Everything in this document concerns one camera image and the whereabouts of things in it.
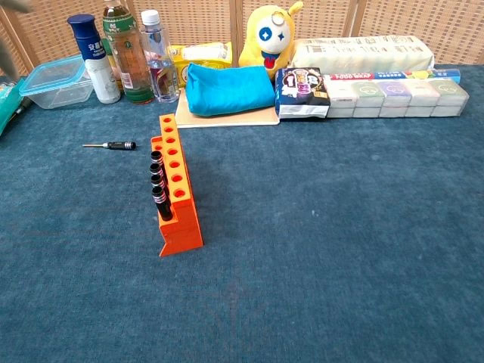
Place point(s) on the teal wet wipes bag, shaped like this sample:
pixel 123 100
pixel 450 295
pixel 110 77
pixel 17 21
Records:
pixel 9 106

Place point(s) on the dark green pack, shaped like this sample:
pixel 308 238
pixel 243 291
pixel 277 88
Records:
pixel 106 47

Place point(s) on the blue felt table cover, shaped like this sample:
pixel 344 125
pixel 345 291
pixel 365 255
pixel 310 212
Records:
pixel 302 264

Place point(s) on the pastel pocket tissue multipack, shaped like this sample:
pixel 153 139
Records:
pixel 397 98

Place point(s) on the large white tissue pack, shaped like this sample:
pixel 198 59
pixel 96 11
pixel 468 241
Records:
pixel 363 53

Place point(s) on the clear water bottle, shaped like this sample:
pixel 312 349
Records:
pixel 159 53

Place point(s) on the folded blue cloth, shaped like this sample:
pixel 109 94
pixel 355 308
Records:
pixel 227 90

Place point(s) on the purple sanitary pad pack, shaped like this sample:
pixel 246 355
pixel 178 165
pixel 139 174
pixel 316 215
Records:
pixel 298 87

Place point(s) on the plastic food wrap box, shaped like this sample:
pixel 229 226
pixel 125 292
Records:
pixel 378 75

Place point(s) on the beige wooden board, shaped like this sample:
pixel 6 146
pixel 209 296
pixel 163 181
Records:
pixel 227 120

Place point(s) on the green label tea bottle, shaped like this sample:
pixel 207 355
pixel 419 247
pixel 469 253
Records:
pixel 130 56

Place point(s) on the rattan folding screen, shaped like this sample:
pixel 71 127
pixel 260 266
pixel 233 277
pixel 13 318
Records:
pixel 189 19

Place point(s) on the yellow snack box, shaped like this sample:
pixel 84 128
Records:
pixel 204 53

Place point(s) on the white bottle blue cap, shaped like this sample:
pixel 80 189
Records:
pixel 102 75

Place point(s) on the clear container blue lid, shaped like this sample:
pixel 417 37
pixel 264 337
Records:
pixel 56 87

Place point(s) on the orange bit holder rack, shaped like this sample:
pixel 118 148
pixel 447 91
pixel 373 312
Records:
pixel 181 227

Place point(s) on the black battery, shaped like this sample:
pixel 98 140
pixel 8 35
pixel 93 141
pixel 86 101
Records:
pixel 23 106

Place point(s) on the yellow plush toy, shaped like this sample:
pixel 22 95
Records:
pixel 272 38

